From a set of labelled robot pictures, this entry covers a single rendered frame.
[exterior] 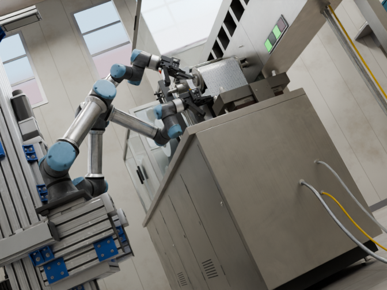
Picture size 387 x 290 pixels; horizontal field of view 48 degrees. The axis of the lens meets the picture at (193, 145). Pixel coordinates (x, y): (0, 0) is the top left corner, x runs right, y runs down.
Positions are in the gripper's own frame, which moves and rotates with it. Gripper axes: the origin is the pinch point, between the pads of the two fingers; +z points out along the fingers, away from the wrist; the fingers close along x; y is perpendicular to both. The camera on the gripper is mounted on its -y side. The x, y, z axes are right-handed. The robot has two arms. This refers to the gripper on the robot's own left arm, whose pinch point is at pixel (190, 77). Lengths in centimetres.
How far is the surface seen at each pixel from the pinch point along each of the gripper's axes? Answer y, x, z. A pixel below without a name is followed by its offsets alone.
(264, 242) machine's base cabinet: -85, -31, 52
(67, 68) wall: 151, 332, -156
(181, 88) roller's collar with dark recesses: 4.5, 23.1, -2.8
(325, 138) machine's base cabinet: -26, -31, 71
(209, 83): -2.6, -5.4, 10.7
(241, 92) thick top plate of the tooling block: -13.1, -25.1, 26.1
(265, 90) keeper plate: -8.7, -27.1, 37.6
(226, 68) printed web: 10.2, -5.4, 17.4
